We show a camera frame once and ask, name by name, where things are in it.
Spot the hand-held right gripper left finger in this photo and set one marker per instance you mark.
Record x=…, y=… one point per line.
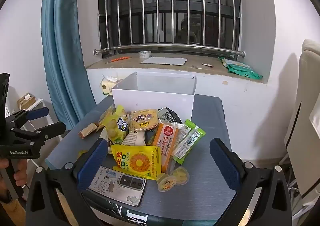
x=92, y=164

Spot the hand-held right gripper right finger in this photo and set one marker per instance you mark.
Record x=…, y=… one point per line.
x=225, y=164

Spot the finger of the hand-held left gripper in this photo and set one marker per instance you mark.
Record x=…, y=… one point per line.
x=47, y=130
x=37, y=113

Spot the green-edged clear snack packet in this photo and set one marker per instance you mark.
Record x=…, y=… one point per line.
x=188, y=140

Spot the green yellow candy packet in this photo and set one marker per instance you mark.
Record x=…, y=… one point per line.
x=116, y=127

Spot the orange snack packet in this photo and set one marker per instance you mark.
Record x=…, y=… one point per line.
x=166, y=140

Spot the round cookie packet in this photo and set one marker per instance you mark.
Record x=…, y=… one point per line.
x=144, y=120

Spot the white cardboard box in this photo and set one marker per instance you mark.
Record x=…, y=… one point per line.
x=152, y=102

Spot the person's left hand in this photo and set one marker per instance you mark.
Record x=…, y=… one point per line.
x=21, y=173

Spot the white shelf rack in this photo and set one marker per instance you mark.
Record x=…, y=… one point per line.
x=37, y=102

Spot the small yellow candy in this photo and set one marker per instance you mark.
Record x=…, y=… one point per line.
x=82, y=153

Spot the small cardboard box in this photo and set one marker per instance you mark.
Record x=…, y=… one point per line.
x=26, y=100

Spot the smartphone with drawn case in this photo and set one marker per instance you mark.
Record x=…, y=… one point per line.
x=117, y=186

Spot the small brown snack bar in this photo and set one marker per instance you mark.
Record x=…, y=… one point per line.
x=87, y=131

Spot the yellow jelly cup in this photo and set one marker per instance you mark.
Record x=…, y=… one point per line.
x=180, y=175
x=165, y=182

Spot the clear yellow snack packet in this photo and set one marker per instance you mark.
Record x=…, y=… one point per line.
x=106, y=115

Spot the blue curtain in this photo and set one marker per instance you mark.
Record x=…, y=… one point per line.
x=62, y=53

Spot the yellow tissue pack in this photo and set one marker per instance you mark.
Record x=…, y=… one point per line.
x=108, y=87

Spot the black silver snack packet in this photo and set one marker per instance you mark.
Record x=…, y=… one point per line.
x=168, y=114

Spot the dark printed bag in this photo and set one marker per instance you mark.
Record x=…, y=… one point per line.
x=155, y=217

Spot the white chair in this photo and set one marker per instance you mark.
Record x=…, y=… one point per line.
x=303, y=115

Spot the green wet wipes pack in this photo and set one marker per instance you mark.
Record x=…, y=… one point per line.
x=240, y=68

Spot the orange pencil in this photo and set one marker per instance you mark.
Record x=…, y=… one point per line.
x=118, y=59

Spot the small nail file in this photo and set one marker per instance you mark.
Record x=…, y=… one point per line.
x=207, y=65

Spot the grey cardboard sheet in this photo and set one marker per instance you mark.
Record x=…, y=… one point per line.
x=163, y=61

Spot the clear tape roll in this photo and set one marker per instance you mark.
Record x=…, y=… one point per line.
x=145, y=54

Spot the steel window grille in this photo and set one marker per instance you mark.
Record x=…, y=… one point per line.
x=172, y=47

